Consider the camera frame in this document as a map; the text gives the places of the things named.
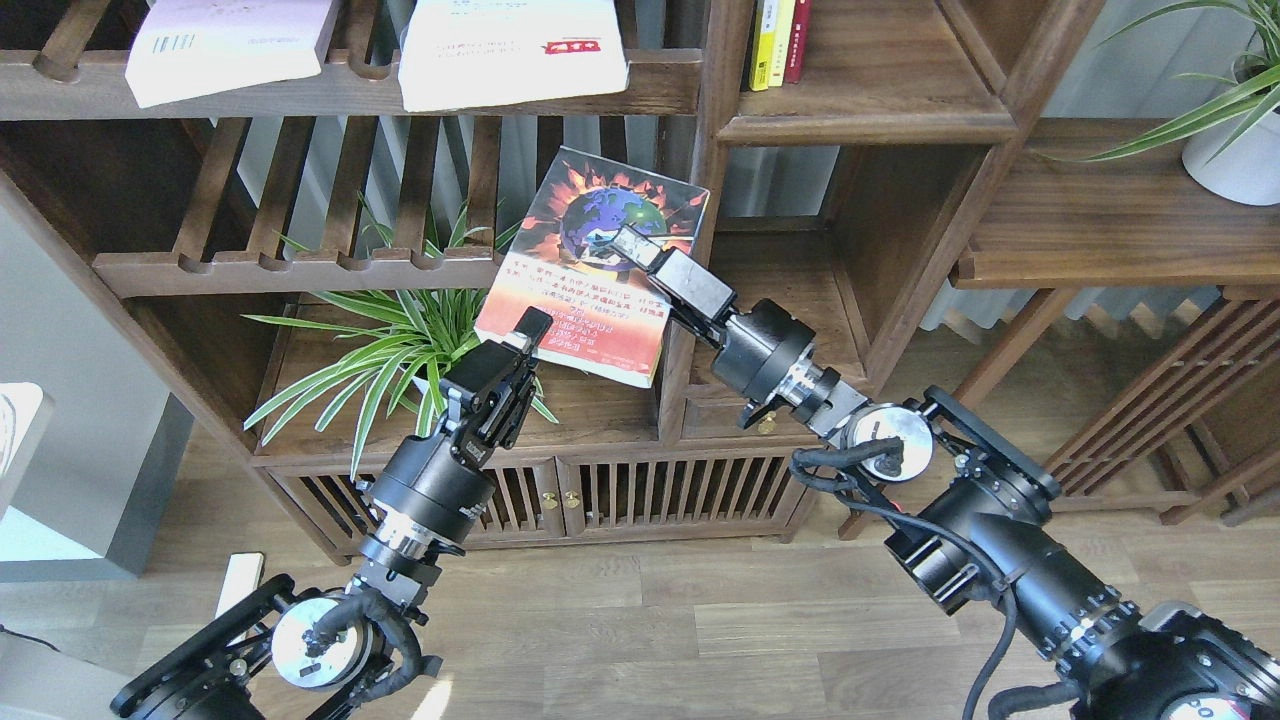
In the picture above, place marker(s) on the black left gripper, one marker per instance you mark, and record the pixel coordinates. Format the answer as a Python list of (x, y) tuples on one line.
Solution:
[(489, 391)]

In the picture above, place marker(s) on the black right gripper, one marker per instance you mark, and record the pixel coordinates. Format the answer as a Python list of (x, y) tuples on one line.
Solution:
[(700, 301)]

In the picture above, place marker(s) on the red earth cover book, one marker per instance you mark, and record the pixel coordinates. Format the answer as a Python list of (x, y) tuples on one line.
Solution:
[(608, 319)]

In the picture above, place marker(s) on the white book red stamp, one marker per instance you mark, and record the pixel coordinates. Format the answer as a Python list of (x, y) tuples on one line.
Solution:
[(479, 54)]

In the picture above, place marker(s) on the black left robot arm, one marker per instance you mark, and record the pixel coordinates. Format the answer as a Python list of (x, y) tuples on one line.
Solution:
[(357, 644)]

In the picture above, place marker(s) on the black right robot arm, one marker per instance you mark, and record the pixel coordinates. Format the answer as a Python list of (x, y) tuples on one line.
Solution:
[(968, 512)]

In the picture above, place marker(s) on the wooden side shelf unit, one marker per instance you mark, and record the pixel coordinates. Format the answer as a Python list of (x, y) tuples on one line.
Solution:
[(1017, 215)]

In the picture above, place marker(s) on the potted plant on right shelf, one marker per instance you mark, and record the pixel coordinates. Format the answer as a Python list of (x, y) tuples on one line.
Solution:
[(1230, 140)]

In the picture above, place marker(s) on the dark wooden bookshelf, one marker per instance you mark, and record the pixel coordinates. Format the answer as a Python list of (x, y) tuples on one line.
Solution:
[(182, 221)]

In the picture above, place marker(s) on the left slatted cabinet door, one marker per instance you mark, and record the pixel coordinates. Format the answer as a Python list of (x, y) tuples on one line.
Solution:
[(523, 509)]

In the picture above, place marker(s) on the slatted cabinet door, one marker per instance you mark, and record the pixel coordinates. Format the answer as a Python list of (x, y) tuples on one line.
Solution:
[(523, 509), (682, 495)]

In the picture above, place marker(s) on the right slatted cabinet door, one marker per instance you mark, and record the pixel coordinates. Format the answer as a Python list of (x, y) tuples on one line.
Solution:
[(682, 495)]

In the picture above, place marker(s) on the small wooden drawer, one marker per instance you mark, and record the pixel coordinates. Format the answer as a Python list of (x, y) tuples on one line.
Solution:
[(718, 417)]

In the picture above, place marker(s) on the dark red upright book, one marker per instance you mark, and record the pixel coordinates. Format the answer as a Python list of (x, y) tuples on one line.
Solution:
[(797, 37)]

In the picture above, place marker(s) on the yellow upright book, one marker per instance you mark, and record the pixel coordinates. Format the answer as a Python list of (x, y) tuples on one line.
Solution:
[(783, 22), (762, 44)]

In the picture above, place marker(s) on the pale pink white book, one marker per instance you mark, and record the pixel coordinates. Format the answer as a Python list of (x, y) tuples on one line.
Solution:
[(189, 49)]

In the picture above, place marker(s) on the white grey object at left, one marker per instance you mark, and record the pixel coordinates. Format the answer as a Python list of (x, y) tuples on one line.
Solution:
[(68, 514)]

